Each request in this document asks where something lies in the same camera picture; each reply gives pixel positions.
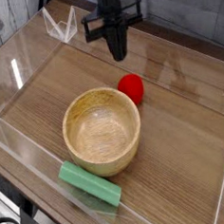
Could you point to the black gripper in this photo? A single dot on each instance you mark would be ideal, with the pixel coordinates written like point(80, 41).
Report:
point(115, 20)

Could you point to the red plush fruit green leaf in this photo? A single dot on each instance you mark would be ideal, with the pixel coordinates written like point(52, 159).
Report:
point(132, 86)

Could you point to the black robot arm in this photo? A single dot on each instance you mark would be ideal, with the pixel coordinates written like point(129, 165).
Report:
point(99, 23)

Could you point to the wooden bowl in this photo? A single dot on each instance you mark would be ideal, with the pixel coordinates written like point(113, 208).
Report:
point(101, 130)

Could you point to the green rectangular block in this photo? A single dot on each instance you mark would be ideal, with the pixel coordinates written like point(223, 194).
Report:
point(92, 184)

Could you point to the clear acrylic tray enclosure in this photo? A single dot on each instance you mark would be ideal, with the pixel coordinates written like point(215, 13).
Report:
point(177, 175)

